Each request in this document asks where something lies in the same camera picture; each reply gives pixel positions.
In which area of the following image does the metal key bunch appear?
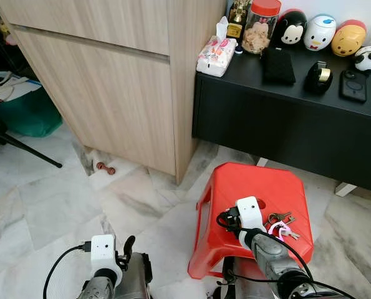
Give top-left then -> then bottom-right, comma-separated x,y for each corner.
264,211 -> 302,241

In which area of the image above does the red plastic stool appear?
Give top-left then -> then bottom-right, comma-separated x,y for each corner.
187,161 -> 315,280

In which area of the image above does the black low sideboard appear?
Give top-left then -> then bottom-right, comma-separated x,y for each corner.
192,42 -> 371,198

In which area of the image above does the black tripod leg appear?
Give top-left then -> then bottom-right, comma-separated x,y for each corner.
0,115 -> 63,169

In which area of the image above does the black wallet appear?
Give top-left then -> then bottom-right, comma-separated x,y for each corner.
261,47 -> 297,87

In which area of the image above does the black tape dispenser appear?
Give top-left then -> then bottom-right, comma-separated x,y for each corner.
304,60 -> 334,96

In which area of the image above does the pink white wet wipes pack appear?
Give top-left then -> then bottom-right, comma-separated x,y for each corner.
196,17 -> 238,78

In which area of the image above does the light wooden cabinet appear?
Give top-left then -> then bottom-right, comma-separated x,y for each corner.
0,0 -> 228,185

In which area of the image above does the black phone case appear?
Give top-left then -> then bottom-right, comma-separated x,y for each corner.
339,69 -> 369,104

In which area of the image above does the clear jar red lid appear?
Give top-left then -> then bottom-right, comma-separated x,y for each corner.
242,0 -> 282,55

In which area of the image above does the gold black bottle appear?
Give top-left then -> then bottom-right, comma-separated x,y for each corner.
228,0 -> 252,40

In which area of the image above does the white paper pile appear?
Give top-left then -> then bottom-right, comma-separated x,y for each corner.
0,70 -> 42,104

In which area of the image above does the black mouse plush toy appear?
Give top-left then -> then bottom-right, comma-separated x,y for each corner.
271,9 -> 309,48

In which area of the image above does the white duck plush toy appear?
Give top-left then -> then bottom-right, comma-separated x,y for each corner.
303,14 -> 338,52

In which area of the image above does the small panda toy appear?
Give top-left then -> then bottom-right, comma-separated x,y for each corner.
353,45 -> 371,73

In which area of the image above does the yellow bear plush toy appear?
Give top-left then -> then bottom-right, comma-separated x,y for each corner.
330,19 -> 368,58

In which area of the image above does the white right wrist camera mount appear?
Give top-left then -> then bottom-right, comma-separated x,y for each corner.
235,197 -> 267,235

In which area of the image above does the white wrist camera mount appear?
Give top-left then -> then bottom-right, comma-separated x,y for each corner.
90,234 -> 121,286
235,197 -> 267,235

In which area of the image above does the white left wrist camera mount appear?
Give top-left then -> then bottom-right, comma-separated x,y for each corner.
90,234 -> 121,286

